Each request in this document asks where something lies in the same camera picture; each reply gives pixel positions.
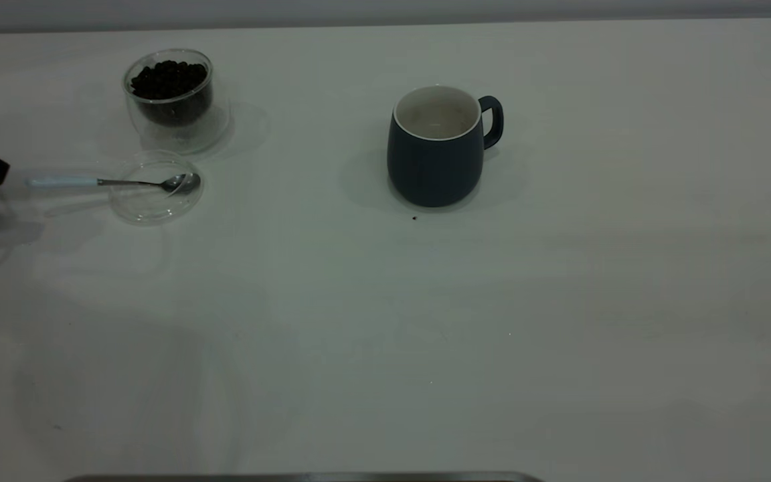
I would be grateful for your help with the dark grey ceramic mug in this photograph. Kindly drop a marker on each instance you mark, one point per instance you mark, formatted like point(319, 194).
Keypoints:
point(432, 171)

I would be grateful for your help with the heap of dark coffee beans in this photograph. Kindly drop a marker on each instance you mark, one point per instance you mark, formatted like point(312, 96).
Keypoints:
point(168, 80)

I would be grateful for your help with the shallow clear glass dish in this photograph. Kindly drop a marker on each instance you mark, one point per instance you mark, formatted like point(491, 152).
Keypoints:
point(151, 207)

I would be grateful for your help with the double-walled clear glass bowl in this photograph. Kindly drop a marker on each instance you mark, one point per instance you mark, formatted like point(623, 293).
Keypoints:
point(185, 137)

